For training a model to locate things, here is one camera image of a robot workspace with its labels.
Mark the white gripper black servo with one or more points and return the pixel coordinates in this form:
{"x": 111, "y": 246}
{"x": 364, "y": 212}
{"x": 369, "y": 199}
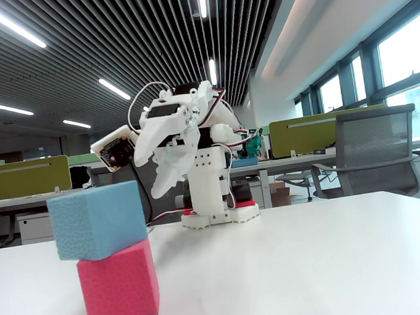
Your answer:
{"x": 161, "y": 122}

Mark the blue foam cube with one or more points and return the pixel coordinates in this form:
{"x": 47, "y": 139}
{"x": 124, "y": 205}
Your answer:
{"x": 96, "y": 218}

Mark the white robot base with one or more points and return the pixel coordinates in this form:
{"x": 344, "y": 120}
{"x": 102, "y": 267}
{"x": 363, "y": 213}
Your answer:
{"x": 217, "y": 217}

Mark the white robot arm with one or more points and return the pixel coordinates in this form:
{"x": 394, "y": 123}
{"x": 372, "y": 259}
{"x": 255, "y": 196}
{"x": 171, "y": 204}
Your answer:
{"x": 206, "y": 186}

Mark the red foam cube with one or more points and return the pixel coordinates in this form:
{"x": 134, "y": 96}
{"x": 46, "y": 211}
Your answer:
{"x": 118, "y": 284}

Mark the linear ceiling light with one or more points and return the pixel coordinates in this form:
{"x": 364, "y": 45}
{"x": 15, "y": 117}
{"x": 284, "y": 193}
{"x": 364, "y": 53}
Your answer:
{"x": 76, "y": 123}
{"x": 202, "y": 1}
{"x": 212, "y": 71}
{"x": 115, "y": 89}
{"x": 5, "y": 107}
{"x": 9, "y": 25}

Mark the flat blue box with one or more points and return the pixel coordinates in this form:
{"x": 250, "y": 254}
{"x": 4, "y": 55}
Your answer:
{"x": 245, "y": 162}

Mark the green desk object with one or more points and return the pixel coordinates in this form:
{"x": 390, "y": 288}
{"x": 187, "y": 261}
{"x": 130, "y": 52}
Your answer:
{"x": 254, "y": 146}

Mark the white office desk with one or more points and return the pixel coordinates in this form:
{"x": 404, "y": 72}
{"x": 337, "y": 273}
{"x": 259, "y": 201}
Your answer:
{"x": 285, "y": 163}

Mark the brown cardboard box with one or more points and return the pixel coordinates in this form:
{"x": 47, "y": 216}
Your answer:
{"x": 280, "y": 196}

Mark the olive desk partition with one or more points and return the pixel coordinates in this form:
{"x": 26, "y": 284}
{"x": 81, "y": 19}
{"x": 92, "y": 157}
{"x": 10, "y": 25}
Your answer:
{"x": 308, "y": 137}
{"x": 26, "y": 177}

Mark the white drawer cabinet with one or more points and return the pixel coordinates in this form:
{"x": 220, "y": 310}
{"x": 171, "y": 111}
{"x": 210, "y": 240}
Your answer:
{"x": 34, "y": 229}

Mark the grey mesh office chair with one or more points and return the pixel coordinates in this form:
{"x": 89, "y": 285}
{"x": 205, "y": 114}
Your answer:
{"x": 373, "y": 147}

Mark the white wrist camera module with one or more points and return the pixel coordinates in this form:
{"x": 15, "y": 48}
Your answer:
{"x": 115, "y": 149}

